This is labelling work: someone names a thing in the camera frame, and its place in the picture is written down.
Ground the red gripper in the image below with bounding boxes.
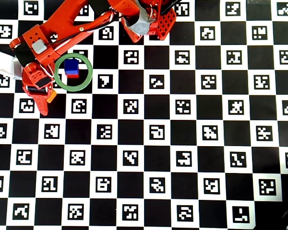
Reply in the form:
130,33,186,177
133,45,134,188
22,62,55,117

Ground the blue cube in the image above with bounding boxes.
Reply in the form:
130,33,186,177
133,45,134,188
64,58,79,75

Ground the green plastic ring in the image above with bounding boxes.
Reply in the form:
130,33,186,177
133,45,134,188
54,53,94,92

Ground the grey duct tape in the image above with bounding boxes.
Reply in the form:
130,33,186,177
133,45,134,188
128,7,156,36

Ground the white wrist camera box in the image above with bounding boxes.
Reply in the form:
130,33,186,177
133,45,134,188
0,47,24,80

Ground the small grey box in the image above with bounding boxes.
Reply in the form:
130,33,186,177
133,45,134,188
31,39,48,55

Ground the black white marker board mat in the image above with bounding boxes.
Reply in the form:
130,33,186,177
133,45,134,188
0,0,288,230

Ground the orange cube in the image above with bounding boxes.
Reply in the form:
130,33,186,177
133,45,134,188
47,90,58,104

